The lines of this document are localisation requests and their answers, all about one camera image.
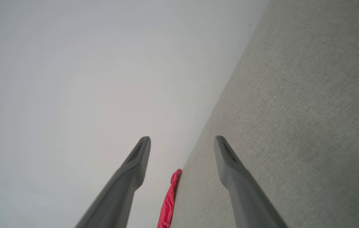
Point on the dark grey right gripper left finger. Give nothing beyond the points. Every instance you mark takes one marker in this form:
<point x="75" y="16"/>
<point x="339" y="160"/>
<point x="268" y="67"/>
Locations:
<point x="125" y="186"/>

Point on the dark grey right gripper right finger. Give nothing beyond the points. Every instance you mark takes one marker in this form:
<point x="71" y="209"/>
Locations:
<point x="245" y="193"/>

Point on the grey fabric sofa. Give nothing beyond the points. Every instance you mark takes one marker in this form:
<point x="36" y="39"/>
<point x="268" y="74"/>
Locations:
<point x="293" y="110"/>

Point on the red and white jacket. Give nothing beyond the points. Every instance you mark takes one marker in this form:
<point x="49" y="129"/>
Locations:
<point x="168" y="202"/>

